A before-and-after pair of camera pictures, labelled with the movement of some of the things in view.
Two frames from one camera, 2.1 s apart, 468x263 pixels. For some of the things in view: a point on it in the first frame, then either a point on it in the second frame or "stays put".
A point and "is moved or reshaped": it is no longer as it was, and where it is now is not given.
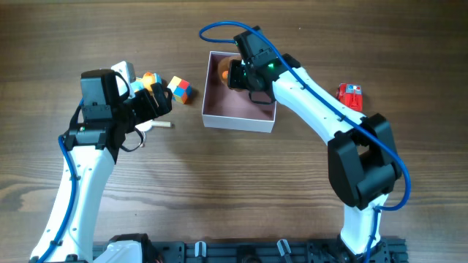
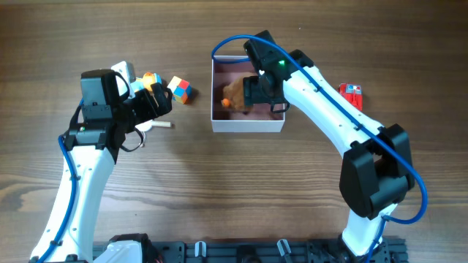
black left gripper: x=151 y=111 stays put
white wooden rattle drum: x=144 y=127 stays put
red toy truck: x=351 y=95 stays put
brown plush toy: x=223 y=70 to x=234 y=94
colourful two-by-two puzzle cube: x=181 y=90 stays put
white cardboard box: x=224 y=107 is moved or reshaped
